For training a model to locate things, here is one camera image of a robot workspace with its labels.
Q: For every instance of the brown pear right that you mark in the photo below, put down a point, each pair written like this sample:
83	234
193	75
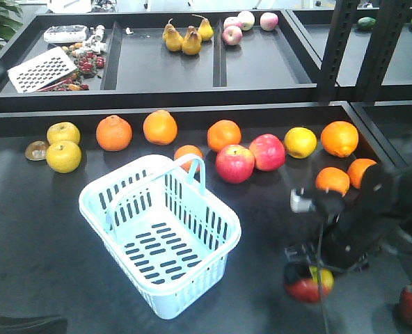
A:
205	29

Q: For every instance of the yellow pear front left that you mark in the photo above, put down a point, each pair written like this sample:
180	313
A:
63	156

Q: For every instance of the pale apple back middle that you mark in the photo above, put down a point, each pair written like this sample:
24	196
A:
247	20

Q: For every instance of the pink apple back right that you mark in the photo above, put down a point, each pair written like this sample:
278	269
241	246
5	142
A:
268	21

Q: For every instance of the white perforated grater board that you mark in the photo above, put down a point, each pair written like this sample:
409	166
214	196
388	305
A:
41	70

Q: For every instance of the orange behind apples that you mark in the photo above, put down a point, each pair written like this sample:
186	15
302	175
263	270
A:
223	133

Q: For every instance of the black wooden produce stand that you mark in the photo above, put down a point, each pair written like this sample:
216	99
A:
53	263

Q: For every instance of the large orange back row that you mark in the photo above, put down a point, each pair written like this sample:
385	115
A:
160	128

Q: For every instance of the small orange lower right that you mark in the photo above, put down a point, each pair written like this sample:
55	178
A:
357	169

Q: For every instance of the red apple left pair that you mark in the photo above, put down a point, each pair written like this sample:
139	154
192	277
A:
235	164

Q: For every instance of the brown pear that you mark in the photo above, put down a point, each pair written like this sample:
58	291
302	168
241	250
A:
172	38
191	44
205	29

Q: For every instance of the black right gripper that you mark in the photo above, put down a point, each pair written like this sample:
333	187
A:
347	232

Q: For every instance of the red apple pair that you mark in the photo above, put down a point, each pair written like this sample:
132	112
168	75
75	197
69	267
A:
235	164
268	151

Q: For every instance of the black rack upright post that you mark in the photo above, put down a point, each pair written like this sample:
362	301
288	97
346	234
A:
374	57

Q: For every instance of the small orange lower left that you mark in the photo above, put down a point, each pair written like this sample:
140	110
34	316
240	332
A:
333	179

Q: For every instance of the orange with knob top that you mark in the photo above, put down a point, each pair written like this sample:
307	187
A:
113	133

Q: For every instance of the brown pear middle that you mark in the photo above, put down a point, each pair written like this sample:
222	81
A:
191	44

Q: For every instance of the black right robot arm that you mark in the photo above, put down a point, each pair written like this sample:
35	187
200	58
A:
397	241

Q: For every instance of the yellow pear back left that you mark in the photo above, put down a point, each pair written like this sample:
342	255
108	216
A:
63	131

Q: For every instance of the yellow orange citrus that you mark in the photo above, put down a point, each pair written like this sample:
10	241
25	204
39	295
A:
300	142

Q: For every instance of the pink peach apple front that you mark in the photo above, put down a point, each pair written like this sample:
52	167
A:
232	35

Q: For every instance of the red yellow apple front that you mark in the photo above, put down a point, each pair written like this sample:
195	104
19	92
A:
306	284

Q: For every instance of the red apple right pair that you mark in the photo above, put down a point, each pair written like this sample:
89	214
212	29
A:
268	151

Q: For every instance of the yellow pear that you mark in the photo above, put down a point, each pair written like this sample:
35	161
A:
63	156
63	131

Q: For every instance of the brown mushroom slice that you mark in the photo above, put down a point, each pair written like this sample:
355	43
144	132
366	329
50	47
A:
36	151

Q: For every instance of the brown pear left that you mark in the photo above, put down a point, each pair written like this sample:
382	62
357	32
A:
172	38

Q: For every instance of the large orange right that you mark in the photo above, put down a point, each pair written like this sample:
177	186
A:
339	138

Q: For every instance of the light blue plastic basket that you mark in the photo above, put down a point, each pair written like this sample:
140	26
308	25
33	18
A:
168	233

